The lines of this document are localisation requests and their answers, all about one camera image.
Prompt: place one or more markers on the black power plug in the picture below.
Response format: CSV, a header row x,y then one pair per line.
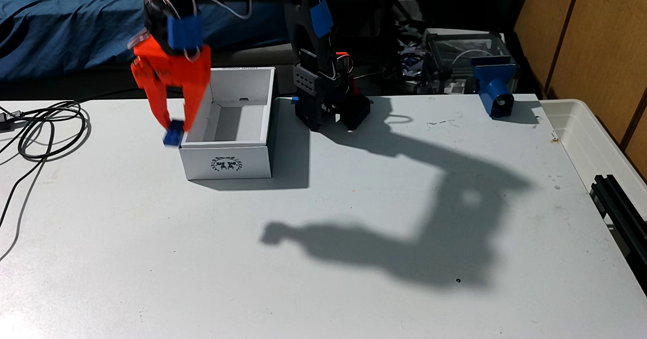
x,y
7,120

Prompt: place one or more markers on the blue printed clamp mount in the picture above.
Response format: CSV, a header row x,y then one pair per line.
x,y
494,89

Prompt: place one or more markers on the blue toy brick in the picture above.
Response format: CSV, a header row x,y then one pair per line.
x,y
174,134

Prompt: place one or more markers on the clear plastic enclosure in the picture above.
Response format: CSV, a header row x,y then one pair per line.
x,y
467,56

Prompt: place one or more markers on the blue bed sheet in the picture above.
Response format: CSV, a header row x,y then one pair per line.
x,y
76,20

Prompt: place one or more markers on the black aluminium extrusion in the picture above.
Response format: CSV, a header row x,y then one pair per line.
x,y
619,212

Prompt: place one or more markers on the wooden wardrobe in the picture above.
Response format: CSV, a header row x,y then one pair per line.
x,y
586,41

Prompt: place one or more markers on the grey bed base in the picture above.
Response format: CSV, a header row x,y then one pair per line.
x,y
76,78

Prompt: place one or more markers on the white plastic tub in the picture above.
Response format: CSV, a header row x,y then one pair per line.
x,y
586,137

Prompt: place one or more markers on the white cardboard box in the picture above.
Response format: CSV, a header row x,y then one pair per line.
x,y
232,126

